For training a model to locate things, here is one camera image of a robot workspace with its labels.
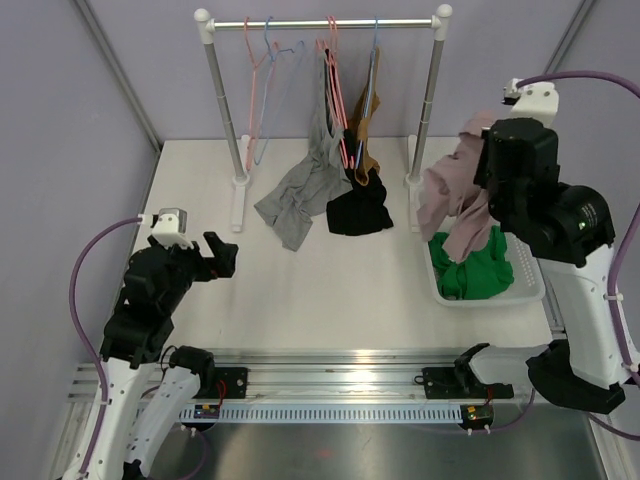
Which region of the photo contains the white garment rack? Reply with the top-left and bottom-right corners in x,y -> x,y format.
193,3 -> 455,234

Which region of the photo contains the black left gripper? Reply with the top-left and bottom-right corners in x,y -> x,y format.
159,231 -> 237,313

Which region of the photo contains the brown tank top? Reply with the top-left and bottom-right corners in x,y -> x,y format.
349,47 -> 380,186

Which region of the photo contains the grey tank top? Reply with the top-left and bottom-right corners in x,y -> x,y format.
254,53 -> 351,251

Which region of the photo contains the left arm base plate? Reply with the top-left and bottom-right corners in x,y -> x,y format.
196,367 -> 249,400

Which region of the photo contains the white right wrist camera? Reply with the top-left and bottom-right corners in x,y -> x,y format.
503,78 -> 559,128

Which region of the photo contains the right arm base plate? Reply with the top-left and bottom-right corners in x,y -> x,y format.
414,366 -> 514,400

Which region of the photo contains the pink tank top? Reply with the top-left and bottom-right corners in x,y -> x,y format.
417,111 -> 495,263

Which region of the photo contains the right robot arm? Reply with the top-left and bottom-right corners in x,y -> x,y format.
453,118 -> 637,414

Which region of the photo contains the white slotted cable duct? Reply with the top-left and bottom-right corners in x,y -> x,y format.
178,404 -> 462,424

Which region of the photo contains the green tank top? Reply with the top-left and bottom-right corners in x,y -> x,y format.
428,226 -> 514,300

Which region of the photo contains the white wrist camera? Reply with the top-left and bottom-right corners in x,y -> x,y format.
138,207 -> 194,250
503,78 -> 559,128

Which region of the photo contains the white plastic basket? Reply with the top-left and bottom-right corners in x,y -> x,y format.
422,223 -> 545,308

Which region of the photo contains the pink hanger with clothes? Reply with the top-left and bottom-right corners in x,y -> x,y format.
316,15 -> 355,170

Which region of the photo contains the blue hanger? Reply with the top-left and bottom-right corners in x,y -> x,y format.
253,16 -> 306,166
355,19 -> 382,166

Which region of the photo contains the black tank top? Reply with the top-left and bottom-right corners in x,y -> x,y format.
326,149 -> 394,237

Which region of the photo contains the aluminium front rail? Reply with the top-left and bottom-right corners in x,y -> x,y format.
67,349 -> 566,404

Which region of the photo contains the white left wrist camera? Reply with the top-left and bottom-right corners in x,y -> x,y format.
138,207 -> 194,250

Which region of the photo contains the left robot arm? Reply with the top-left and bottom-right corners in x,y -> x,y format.
63,232 -> 239,479

